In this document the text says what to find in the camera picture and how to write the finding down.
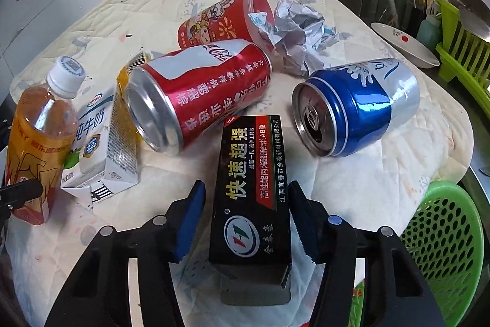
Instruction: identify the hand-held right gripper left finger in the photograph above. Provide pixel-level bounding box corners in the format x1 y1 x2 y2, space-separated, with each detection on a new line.
44 179 207 327

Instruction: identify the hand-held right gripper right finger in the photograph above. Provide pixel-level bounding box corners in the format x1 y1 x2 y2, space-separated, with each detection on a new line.
288 179 447 327

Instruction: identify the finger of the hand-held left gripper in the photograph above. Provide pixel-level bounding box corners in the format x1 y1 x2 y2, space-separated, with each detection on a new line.
0 177 43 215

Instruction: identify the black glue box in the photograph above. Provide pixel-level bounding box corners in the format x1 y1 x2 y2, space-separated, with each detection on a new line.
209 115 293 306

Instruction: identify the blue and silver can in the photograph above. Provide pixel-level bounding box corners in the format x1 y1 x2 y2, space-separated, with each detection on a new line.
292 58 420 158

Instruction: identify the green plastic basket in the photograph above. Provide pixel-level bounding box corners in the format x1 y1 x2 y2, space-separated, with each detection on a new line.
352 181 485 327

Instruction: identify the red soda can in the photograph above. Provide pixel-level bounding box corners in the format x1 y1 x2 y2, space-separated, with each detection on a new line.
124 39 273 153

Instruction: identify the orange drink bottle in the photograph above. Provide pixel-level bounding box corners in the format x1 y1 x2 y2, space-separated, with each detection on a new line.
6 56 85 226

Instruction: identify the white milk carton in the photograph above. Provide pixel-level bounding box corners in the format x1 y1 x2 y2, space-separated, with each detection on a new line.
61 82 140 205

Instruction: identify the crumpled paper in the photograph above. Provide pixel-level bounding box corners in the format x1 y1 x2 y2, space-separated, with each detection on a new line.
248 0 341 78

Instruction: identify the red plastic cup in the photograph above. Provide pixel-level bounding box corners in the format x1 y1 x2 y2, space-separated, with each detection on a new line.
177 0 278 54

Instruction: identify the white plate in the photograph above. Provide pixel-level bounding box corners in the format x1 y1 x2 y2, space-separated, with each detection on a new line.
370 22 441 69

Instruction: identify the cream quilted cloth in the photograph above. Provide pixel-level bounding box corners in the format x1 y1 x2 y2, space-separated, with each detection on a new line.
8 0 473 327

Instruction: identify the green dish rack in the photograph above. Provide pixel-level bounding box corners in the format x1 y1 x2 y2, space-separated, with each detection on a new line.
434 0 490 90

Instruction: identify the teal bottle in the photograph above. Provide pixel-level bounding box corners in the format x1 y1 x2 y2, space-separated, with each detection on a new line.
416 15 443 48

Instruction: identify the dark green utensil holder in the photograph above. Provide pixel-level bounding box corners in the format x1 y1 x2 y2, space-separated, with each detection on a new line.
379 0 418 32

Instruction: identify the steel bowl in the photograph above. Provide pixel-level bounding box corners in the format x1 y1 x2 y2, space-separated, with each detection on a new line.
448 0 490 42

